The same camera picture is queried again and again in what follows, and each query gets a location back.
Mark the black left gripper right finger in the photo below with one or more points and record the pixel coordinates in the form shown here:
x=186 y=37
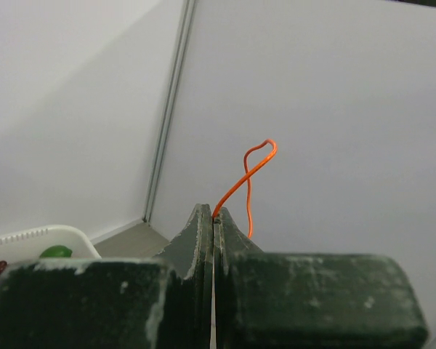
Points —
x=310 y=300

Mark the white plastic basket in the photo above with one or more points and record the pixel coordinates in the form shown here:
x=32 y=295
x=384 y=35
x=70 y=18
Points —
x=29 y=244

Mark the green mango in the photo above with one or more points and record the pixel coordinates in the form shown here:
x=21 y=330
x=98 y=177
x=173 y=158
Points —
x=57 y=251

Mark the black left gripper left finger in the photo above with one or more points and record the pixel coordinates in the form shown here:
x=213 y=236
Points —
x=158 y=302

